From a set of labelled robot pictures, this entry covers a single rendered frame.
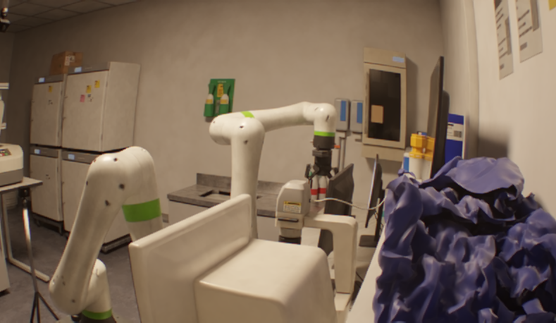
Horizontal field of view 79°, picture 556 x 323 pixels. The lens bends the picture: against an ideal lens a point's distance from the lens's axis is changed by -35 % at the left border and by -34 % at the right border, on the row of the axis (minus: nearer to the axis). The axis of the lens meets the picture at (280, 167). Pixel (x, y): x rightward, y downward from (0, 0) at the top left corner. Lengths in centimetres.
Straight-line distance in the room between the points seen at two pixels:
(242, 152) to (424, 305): 141
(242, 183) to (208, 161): 258
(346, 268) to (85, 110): 340
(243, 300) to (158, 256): 13
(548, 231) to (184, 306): 54
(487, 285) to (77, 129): 426
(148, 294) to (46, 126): 445
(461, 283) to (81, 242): 86
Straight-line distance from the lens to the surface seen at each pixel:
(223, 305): 68
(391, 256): 53
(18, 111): 662
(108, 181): 99
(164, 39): 473
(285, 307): 65
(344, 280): 147
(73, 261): 113
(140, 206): 115
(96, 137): 431
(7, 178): 333
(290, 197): 143
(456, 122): 202
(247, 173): 184
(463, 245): 57
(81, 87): 450
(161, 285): 63
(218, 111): 435
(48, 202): 508
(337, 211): 181
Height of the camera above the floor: 152
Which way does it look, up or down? 8 degrees down
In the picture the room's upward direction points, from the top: 4 degrees clockwise
